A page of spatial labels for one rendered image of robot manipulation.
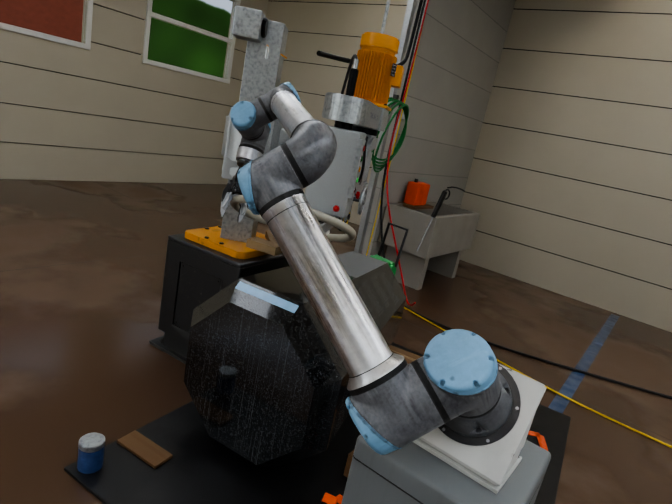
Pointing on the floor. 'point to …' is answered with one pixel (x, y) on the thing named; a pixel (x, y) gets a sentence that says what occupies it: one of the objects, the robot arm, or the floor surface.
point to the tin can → (90, 453)
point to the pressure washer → (398, 252)
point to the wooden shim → (145, 449)
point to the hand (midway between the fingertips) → (230, 216)
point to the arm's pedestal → (435, 478)
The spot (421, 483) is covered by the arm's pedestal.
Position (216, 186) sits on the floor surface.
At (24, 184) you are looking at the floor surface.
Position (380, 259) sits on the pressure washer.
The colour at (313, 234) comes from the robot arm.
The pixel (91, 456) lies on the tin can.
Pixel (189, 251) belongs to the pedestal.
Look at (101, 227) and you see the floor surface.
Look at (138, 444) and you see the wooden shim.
